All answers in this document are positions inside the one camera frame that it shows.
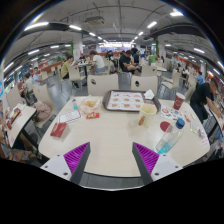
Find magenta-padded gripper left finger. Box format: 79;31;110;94
39;141;92;185

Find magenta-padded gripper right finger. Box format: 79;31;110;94
131;142;184;186

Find clear bottle with blue cap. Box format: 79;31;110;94
153;117;186;155

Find red cardboard box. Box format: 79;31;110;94
49;121;69;139

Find flat round red coaster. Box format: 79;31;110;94
159;120;172;133

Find white and pink leaflet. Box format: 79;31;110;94
198;128;210;148

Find clear plastic packet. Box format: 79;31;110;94
189;119;201;135

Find white printed card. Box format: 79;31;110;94
58;109;82;124

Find colourful printed sticker sheet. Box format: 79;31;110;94
160;105;185;122

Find white neighbouring table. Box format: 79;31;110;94
6;103;38;149

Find pink bag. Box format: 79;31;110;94
33;101;53;123

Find red flat snack packet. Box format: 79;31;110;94
85;111;101;120

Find small teal bottle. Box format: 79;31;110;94
71;97;79;112

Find red paper cup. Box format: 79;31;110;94
172;92;186;111

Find dark-edged neighbouring table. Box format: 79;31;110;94
204;103;224;134

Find clear plastic food bag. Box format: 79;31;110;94
79;95;103;114

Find plain cream chair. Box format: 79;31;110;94
32;83;58;129

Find white paper napkin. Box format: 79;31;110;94
143;89;156;101

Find dark food tray with liner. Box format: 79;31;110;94
102;89;162;113

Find person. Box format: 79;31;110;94
60;55;80;89
32;66;44;86
148;53;158;65
189;78;223;124
118;49;141;76
89;50;108;75
194;70;206;86

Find cream chair with round hole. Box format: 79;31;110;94
130;75;159;97
86;73;120;97

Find cream dining chairs group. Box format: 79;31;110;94
39;58;201;101

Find ceiling strip lights group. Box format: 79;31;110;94
3;9;224;73

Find ceiling air conditioner unit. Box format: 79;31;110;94
83;15;106;28

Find cream mug with pretzel handle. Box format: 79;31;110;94
137;102;158;128

